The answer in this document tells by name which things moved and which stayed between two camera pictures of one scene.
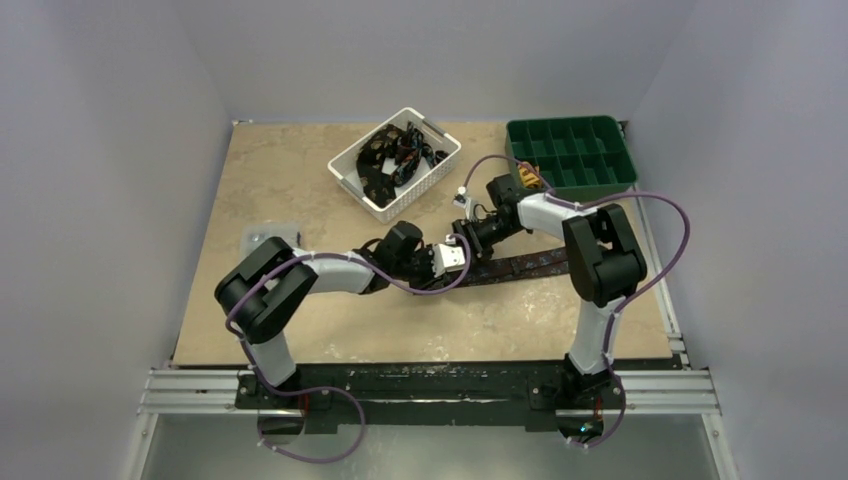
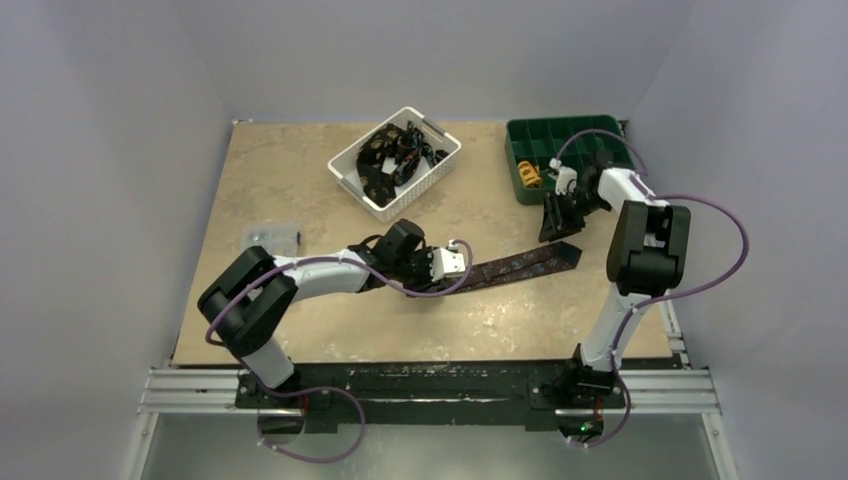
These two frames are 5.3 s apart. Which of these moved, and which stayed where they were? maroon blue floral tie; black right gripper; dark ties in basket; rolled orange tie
Moved: black right gripper
Stayed: rolled orange tie; maroon blue floral tie; dark ties in basket
